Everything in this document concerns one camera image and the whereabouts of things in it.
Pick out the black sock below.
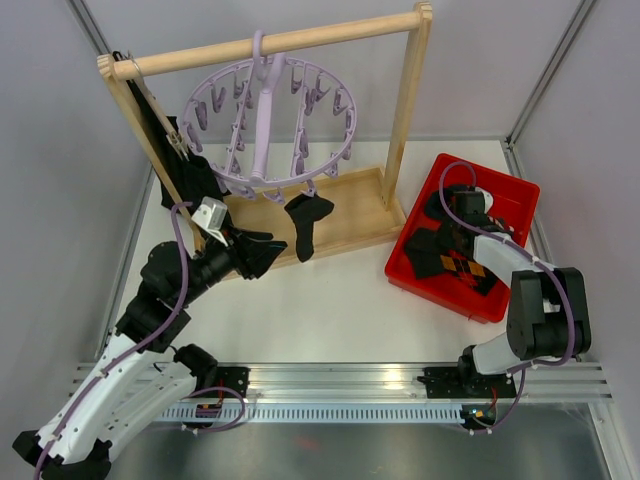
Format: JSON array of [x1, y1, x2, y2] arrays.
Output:
[[284, 194, 334, 263], [404, 228, 449, 280]]

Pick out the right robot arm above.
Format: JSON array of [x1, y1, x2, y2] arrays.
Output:
[[438, 161, 592, 395]]

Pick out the white slotted cable duct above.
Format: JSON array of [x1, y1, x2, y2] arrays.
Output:
[[159, 403, 499, 425]]

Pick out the wooden hanger rack frame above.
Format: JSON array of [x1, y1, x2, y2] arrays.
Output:
[[115, 2, 433, 265]]

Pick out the red plastic bin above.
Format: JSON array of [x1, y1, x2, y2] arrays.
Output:
[[384, 153, 540, 323]]

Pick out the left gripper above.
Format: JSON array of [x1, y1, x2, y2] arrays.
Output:
[[177, 220, 288, 306]]

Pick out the argyle patterned sock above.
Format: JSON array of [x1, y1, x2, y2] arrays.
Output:
[[440, 250, 498, 296]]

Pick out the aluminium mounting rail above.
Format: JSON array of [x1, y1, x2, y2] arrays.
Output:
[[74, 362, 614, 401]]

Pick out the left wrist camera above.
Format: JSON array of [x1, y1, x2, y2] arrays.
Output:
[[192, 196, 228, 246]]

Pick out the black hanging clothes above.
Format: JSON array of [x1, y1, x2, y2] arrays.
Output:
[[97, 51, 224, 213]]

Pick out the black sock in bin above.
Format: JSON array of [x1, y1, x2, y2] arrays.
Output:
[[404, 228, 449, 280]]

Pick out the navy sock in bin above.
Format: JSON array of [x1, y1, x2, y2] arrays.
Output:
[[423, 191, 448, 222]]

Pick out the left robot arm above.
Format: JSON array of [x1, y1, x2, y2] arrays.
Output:
[[13, 227, 287, 479]]

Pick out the metal clip hanger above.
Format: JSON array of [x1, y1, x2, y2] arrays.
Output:
[[166, 130, 189, 161]]

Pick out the purple round clip hanger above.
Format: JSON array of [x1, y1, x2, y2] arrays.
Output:
[[178, 30, 358, 204]]

